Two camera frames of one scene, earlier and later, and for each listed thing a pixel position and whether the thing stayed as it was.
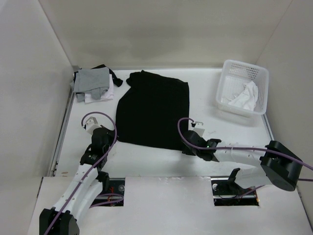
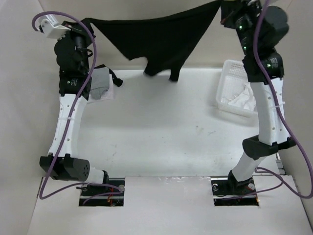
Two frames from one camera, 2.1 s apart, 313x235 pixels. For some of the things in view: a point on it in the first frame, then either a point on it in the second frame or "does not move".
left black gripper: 112,133 → 78,29
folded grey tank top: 96,81 does not move
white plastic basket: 234,75 does not move
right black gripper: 185,150 → 231,9
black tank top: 149,110 → 163,40
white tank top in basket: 247,99 does not move
